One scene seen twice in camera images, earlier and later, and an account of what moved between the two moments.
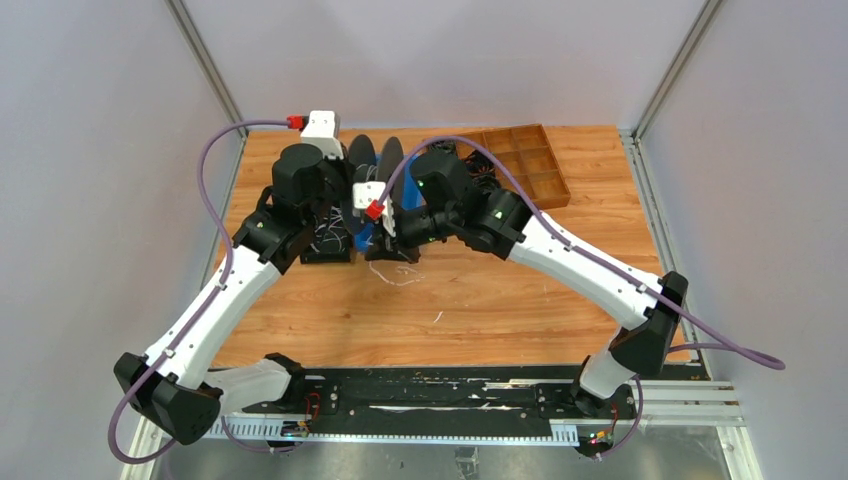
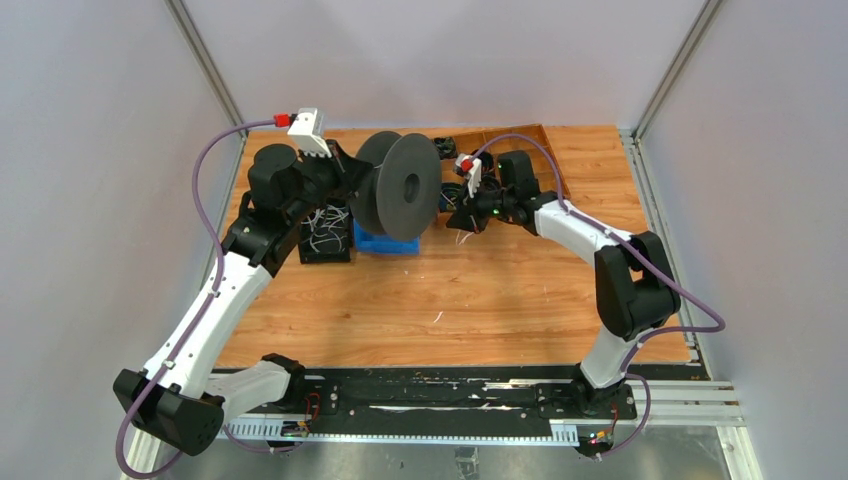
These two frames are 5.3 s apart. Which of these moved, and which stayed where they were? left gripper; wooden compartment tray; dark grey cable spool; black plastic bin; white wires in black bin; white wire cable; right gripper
Moved: right gripper; white wire cable; dark grey cable spool
Stayed: wooden compartment tray; white wires in black bin; left gripper; black plastic bin
